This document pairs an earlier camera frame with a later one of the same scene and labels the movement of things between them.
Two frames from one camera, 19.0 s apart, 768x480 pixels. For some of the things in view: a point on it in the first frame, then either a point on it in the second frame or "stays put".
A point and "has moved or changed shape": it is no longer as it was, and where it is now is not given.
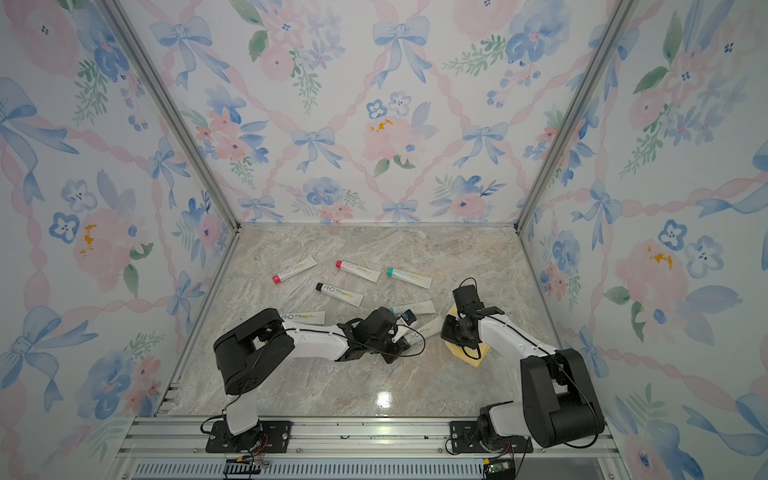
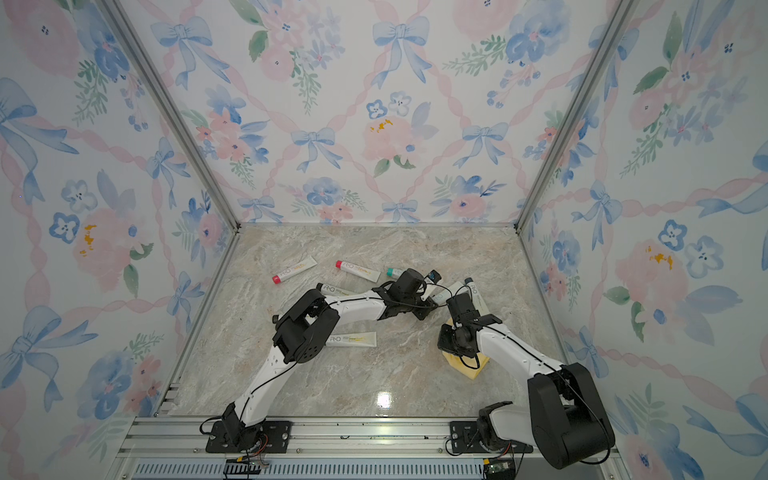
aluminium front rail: (175, 448) stays put
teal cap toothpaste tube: (419, 308) has moved or changed shape
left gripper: (399, 347) to (428, 306)
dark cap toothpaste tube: (435, 326) has moved or changed shape
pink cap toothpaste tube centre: (358, 270) stays put
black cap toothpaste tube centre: (343, 295) stays put
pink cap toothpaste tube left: (302, 266) stays put
